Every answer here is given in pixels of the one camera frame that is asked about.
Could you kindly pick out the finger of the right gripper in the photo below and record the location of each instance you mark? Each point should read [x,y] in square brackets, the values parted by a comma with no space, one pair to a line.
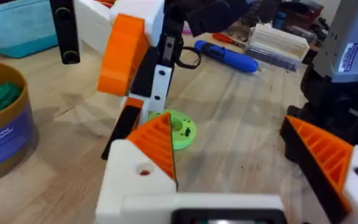
[160,90]

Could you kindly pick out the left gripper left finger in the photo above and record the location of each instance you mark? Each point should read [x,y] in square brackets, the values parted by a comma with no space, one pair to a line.
[129,174]

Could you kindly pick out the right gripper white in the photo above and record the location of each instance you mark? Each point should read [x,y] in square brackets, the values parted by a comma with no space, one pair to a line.
[93,25]

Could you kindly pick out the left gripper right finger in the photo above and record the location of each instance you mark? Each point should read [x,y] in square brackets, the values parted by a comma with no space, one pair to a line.
[328,155]

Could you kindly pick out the blue electric screwdriver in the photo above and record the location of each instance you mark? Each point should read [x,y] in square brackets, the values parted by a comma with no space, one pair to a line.
[228,57]

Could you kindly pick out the green disc with holes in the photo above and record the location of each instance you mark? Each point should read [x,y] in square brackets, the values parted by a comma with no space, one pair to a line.
[182,130]

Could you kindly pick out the black flat wrist plate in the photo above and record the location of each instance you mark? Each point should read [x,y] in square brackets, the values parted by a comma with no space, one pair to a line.
[65,31]

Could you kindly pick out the teal zip bag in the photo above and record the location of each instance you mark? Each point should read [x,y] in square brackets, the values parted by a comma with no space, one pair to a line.
[20,28]

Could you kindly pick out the clear plastic box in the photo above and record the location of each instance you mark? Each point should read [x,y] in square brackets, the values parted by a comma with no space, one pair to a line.
[275,46]

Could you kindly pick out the brown tub with toys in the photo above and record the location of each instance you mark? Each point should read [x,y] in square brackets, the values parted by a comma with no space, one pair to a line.
[2,130]

